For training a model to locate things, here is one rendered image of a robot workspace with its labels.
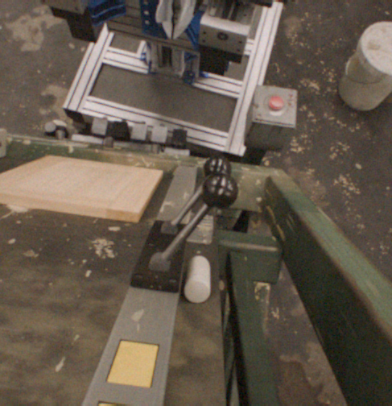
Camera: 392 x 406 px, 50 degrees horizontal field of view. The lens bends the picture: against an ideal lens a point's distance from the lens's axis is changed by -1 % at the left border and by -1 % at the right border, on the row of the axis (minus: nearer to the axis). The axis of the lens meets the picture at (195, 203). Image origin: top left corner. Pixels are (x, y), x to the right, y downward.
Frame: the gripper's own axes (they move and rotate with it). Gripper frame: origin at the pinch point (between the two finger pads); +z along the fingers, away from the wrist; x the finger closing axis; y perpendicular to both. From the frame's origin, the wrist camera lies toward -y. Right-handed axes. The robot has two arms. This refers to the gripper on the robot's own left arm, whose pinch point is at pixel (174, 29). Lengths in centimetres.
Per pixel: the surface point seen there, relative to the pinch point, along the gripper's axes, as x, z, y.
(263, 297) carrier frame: 35, 65, 1
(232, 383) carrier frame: 33, 76, 22
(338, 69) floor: 59, 68, -161
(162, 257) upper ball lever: 11.4, 5.6, 41.8
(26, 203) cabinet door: -16.7, 26.6, 23.8
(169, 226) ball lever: 10.1, 11.5, 32.3
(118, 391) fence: 13, -2, 59
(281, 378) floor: 64, 144, -18
